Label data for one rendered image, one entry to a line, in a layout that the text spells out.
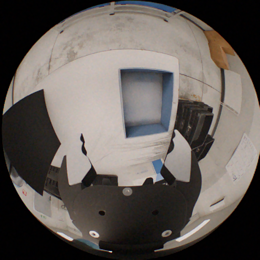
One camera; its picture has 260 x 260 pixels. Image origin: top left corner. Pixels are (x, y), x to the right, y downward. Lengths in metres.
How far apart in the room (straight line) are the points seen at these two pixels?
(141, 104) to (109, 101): 0.11
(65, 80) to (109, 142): 0.31
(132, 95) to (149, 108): 0.08
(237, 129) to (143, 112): 2.53
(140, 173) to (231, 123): 2.53
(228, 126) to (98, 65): 2.72
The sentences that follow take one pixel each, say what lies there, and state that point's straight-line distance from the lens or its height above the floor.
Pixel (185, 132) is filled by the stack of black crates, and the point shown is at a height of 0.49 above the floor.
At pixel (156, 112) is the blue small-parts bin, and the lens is 0.32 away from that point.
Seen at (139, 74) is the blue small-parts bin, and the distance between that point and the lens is 0.28.
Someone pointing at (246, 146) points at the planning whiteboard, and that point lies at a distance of 2.66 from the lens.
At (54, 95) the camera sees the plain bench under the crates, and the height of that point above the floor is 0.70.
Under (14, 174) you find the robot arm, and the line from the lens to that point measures 0.48.
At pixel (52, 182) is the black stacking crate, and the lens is 0.68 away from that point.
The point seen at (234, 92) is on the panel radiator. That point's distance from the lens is 2.54.
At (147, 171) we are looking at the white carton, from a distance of 0.48.
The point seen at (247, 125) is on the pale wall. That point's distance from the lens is 2.60.
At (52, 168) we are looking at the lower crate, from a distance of 0.73.
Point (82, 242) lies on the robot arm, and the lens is 0.27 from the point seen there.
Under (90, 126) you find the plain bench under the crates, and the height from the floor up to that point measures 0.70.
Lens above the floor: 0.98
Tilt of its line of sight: 57 degrees down
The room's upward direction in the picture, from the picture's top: 162 degrees clockwise
